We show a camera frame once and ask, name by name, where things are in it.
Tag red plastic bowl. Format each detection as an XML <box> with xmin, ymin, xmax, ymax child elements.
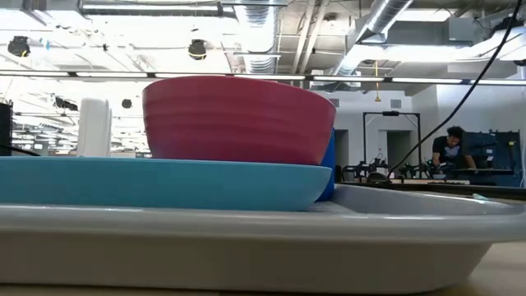
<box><xmin>141</xmin><ymin>75</ymin><xmax>338</xmax><ymax>166</ymax></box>

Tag blue plastic mug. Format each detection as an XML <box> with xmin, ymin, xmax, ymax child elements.
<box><xmin>315</xmin><ymin>127</ymin><xmax>338</xmax><ymax>203</ymax></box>

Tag teal round plate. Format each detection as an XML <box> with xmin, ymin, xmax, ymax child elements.
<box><xmin>0</xmin><ymin>155</ymin><xmax>333</xmax><ymax>213</ymax></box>

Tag grey plastic tray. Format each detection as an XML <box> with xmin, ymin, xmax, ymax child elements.
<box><xmin>0</xmin><ymin>183</ymin><xmax>526</xmax><ymax>295</ymax></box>

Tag long ceiling light bar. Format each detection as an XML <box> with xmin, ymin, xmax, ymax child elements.
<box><xmin>0</xmin><ymin>70</ymin><xmax>526</xmax><ymax>86</ymax></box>

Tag black ceiling dome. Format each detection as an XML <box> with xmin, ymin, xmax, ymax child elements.
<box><xmin>187</xmin><ymin>39</ymin><xmax>208</xmax><ymax>62</ymax></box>

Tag person in dark top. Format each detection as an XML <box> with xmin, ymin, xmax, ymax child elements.
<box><xmin>431</xmin><ymin>125</ymin><xmax>478</xmax><ymax>171</ymax></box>

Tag blue board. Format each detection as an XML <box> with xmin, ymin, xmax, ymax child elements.
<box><xmin>463</xmin><ymin>130</ymin><xmax>524</xmax><ymax>188</ymax></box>

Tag black camera gantry frame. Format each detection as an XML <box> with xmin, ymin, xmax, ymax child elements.
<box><xmin>362</xmin><ymin>111</ymin><xmax>422</xmax><ymax>166</ymax></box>

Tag slanted silver ceiling duct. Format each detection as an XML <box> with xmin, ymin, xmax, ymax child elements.
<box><xmin>332</xmin><ymin>0</ymin><xmax>414</xmax><ymax>76</ymax></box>

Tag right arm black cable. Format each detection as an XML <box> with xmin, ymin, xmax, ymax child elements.
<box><xmin>385</xmin><ymin>0</ymin><xmax>524</xmax><ymax>178</ymax></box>

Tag black upright post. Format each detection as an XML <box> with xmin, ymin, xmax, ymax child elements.
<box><xmin>0</xmin><ymin>101</ymin><xmax>14</xmax><ymax>157</ymax></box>

